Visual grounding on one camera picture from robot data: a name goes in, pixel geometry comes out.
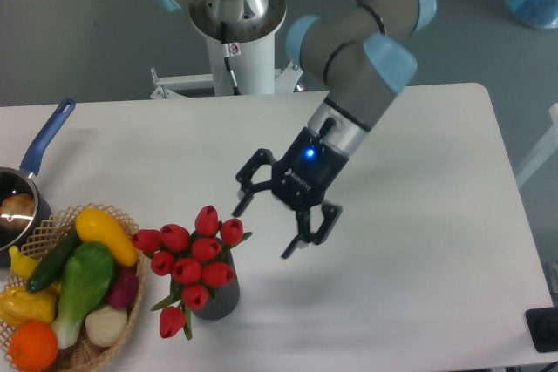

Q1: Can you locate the purple red radish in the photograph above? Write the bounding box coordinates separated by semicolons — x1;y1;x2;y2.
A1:
107;267;139;308

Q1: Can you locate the white frame at right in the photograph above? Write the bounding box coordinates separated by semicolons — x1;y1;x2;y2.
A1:
514;103;557;189

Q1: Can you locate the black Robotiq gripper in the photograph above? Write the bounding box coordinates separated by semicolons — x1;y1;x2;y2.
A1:
232;125;350;260

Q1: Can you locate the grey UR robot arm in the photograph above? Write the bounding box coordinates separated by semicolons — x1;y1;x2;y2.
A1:
159;0;437;255

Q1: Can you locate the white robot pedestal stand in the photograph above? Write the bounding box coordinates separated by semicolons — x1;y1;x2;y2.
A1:
150;0;310;100

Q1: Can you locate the blue handled saucepan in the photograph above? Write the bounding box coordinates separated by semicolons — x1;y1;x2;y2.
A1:
1;98;76;268

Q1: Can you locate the dark grey ribbed vase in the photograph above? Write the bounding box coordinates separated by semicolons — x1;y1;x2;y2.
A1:
192;252;241;321

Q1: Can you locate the orange fruit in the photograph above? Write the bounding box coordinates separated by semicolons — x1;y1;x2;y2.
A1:
9;321;58;371

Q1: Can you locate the red tulip bouquet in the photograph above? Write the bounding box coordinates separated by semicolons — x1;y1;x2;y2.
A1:
132;206;252;340

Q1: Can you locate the green bok choy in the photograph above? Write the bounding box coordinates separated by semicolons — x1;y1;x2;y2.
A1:
51;241;116;350

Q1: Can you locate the yellow banana pepper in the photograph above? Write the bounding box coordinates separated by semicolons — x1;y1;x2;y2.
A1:
8;246;62;296

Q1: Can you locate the yellow pumpkin gourd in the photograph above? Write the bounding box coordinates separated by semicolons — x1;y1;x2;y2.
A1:
1;286;58;328

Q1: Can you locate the green cucumber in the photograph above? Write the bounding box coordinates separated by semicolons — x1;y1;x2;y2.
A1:
26;229;82;293

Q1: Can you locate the woven wicker basket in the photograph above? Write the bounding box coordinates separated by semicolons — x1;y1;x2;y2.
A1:
19;203;148;371

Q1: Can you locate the black device at edge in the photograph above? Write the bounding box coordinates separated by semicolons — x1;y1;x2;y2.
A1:
525;307;557;353

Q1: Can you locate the yellow squash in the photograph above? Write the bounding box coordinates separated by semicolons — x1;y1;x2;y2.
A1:
75;207;139;267

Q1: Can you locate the brown bread roll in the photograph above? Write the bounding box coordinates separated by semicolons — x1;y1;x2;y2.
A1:
1;193;35;231

